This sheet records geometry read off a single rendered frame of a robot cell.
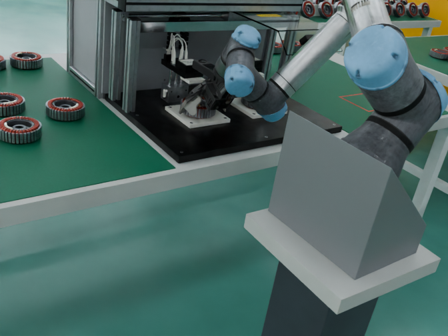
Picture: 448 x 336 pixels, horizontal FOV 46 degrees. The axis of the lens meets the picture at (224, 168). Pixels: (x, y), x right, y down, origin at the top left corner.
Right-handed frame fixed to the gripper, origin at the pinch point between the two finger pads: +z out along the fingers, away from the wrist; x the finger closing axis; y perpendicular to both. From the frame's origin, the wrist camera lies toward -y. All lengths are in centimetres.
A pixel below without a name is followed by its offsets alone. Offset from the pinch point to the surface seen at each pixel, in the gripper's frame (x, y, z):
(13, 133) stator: -55, -1, 1
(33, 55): -31, -54, 32
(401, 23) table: 250, -92, 60
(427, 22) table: 283, -92, 60
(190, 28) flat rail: 0.1, -19.3, -15.3
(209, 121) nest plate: 0.0, 6.7, -2.6
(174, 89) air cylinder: -1.8, -11.2, 3.9
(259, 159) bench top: 5.4, 25.7, -8.2
